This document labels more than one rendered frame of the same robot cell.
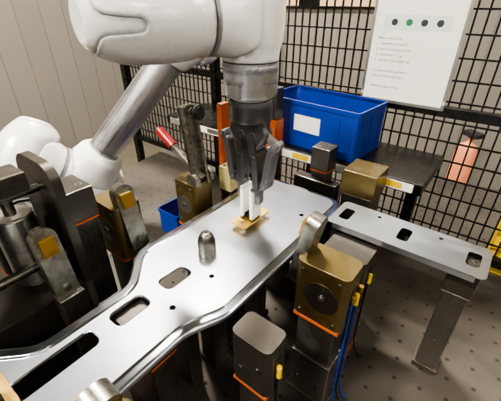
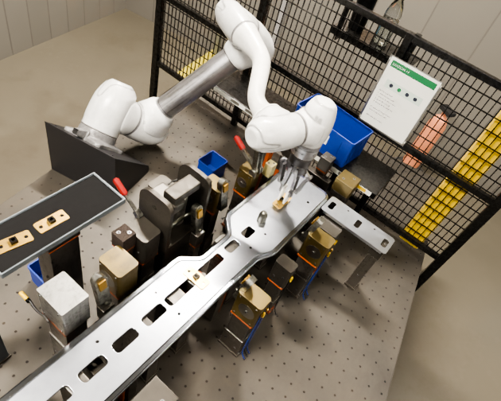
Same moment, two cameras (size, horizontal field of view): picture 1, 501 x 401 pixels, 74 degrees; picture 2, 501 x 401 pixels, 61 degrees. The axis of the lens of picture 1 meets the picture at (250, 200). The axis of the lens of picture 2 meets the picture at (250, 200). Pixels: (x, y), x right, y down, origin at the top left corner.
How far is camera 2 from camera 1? 0.95 m
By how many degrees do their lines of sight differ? 19
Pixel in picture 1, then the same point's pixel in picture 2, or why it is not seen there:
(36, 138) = (127, 102)
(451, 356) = (364, 283)
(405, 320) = (347, 261)
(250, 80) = (308, 154)
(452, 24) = (421, 103)
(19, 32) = not seen: outside the picture
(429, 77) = (401, 125)
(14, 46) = not seen: outside the picture
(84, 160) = (153, 118)
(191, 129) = not seen: hidden behind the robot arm
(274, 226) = (293, 208)
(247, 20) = (316, 138)
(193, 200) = (249, 182)
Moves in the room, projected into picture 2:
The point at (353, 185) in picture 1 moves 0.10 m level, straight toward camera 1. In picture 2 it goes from (339, 188) to (334, 204)
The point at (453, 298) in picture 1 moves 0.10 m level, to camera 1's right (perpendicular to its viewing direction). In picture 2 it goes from (371, 258) to (394, 261)
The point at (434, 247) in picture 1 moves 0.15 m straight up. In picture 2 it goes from (369, 233) to (388, 208)
